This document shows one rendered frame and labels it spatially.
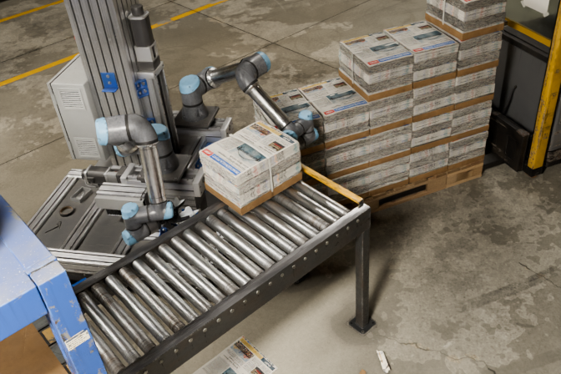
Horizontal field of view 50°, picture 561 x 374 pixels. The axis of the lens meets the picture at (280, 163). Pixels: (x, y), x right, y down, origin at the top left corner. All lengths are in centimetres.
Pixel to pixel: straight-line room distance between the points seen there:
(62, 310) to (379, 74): 229
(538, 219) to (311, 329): 162
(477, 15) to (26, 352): 280
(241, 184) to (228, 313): 58
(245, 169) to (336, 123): 93
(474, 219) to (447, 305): 74
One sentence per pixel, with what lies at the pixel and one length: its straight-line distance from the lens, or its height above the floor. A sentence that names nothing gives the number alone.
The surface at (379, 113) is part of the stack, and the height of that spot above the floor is 73.
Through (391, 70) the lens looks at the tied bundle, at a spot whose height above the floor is 99.
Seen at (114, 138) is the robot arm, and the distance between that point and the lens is 260.
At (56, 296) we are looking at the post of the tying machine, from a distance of 161.
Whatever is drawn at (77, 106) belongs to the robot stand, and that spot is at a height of 111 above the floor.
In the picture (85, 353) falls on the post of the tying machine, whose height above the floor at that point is 126.
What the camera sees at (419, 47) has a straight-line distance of 354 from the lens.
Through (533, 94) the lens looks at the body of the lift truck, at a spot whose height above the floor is 49.
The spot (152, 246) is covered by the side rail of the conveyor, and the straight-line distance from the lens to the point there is 270.
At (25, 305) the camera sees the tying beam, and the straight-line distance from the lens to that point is 159.
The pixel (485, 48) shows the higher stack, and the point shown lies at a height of 98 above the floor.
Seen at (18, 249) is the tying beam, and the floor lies 155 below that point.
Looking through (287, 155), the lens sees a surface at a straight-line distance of 277.
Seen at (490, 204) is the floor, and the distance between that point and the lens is 411.
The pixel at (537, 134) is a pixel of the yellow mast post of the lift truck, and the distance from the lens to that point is 417.
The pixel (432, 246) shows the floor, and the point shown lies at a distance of 375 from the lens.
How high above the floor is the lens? 257
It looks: 36 degrees down
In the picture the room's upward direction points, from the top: 5 degrees counter-clockwise
